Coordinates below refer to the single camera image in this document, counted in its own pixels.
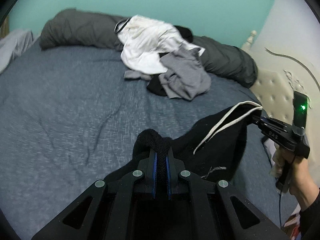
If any person's right hand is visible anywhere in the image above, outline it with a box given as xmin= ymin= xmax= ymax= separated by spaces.
xmin=282 ymin=154 xmax=320 ymax=206

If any white shirt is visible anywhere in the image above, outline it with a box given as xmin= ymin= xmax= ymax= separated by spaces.
xmin=114 ymin=15 xmax=206 ymax=75

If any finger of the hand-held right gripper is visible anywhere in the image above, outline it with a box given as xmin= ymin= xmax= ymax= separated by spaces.
xmin=251 ymin=115 xmax=288 ymax=126
xmin=255 ymin=121 xmax=287 ymax=133

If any small grey cloth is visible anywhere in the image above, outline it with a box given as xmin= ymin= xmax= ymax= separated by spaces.
xmin=124 ymin=69 xmax=150 ymax=81

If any light purple blanket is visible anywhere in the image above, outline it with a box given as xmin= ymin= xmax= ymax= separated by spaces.
xmin=0 ymin=29 xmax=34 ymax=74

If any cream bedpost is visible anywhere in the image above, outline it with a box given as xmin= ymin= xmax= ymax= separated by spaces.
xmin=242 ymin=30 xmax=257 ymax=53

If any cream tufted headboard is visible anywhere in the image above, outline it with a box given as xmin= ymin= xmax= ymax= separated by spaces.
xmin=241 ymin=30 xmax=320 ymax=135

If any black garment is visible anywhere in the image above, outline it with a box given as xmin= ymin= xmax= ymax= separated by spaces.
xmin=174 ymin=25 xmax=194 ymax=43

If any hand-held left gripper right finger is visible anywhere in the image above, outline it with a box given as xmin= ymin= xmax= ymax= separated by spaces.
xmin=165 ymin=148 xmax=290 ymax=240

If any grey garment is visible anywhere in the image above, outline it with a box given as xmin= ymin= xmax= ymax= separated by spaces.
xmin=159 ymin=49 xmax=212 ymax=101

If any black sweater with white trim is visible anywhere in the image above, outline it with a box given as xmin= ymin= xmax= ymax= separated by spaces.
xmin=104 ymin=101 xmax=263 ymax=188

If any colourful clutter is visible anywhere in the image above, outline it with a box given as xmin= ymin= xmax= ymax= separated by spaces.
xmin=282 ymin=211 xmax=302 ymax=240

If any black cable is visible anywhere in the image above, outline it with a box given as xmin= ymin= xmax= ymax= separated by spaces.
xmin=276 ymin=190 xmax=284 ymax=228

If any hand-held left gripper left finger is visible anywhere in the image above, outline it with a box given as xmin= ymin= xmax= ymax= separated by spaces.
xmin=31 ymin=148 xmax=158 ymax=240

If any person's right forearm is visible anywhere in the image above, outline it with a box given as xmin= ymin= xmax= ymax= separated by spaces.
xmin=297 ymin=187 xmax=320 ymax=240

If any black cloth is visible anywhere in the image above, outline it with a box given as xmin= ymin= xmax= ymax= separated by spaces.
xmin=146 ymin=75 xmax=167 ymax=97

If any bed with blue sheet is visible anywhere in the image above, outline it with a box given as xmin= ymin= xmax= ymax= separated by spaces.
xmin=0 ymin=40 xmax=300 ymax=240

